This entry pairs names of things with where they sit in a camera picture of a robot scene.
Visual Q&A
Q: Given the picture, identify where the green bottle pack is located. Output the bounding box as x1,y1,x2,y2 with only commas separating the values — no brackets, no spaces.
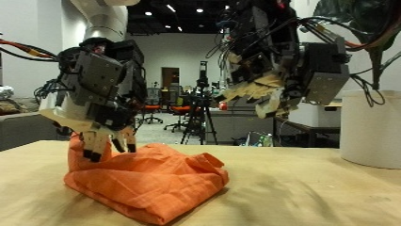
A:
246,131,276,148

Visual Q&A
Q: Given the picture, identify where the white cylindrical plant pot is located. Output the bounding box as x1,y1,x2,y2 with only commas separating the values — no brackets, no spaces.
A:
339,89,401,170

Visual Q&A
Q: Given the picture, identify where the orange seat office chair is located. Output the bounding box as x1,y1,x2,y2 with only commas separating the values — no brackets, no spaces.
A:
163,86,194,133
139,88,165,125

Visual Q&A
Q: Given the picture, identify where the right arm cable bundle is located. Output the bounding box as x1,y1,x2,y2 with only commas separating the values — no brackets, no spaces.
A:
0,38,63,63

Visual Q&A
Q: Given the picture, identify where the dark side table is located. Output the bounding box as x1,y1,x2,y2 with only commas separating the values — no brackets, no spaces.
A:
274,116,342,149

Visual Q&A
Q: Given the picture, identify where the orange-pink button shirt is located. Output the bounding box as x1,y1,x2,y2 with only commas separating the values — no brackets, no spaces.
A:
63,133,231,226

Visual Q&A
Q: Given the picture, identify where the white cardboard box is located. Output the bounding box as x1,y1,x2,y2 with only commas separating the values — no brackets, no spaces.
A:
287,102,343,128

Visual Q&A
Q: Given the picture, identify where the brown patterned cushion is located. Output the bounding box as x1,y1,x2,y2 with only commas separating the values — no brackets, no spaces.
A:
0,98,29,116

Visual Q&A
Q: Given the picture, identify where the black camera tripod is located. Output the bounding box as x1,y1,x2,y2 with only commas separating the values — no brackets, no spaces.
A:
180,60,220,146

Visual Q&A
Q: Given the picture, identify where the brown door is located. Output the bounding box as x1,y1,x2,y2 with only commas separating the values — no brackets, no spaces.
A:
162,66,180,90

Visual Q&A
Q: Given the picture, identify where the grey sofa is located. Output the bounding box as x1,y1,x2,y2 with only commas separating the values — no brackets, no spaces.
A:
0,97,71,153

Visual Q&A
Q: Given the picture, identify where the low grey counter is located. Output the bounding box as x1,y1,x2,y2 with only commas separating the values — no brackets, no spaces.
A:
206,107,278,145

